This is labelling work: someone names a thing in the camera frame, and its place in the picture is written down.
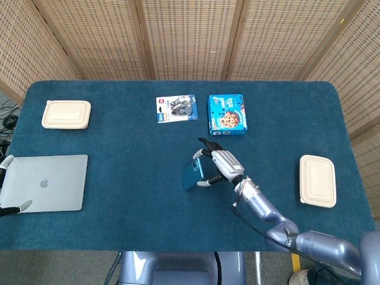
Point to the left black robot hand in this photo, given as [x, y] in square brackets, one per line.
[12, 205]

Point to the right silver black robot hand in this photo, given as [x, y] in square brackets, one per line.
[225, 164]

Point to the black smartphone with teal back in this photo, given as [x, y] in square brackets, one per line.
[193, 173]

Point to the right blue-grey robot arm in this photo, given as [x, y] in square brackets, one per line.
[285, 225]

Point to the silver apple laptop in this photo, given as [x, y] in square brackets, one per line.
[47, 183]

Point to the blue cookie box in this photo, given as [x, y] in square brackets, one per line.
[227, 114]

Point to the correction tape blister pack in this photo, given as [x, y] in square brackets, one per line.
[177, 108]

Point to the beige lidded food container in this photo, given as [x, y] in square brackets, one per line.
[318, 180]
[66, 114]

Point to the blue table mat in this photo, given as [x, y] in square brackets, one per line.
[133, 213]

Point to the blue-grey robot torso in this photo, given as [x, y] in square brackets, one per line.
[181, 268]

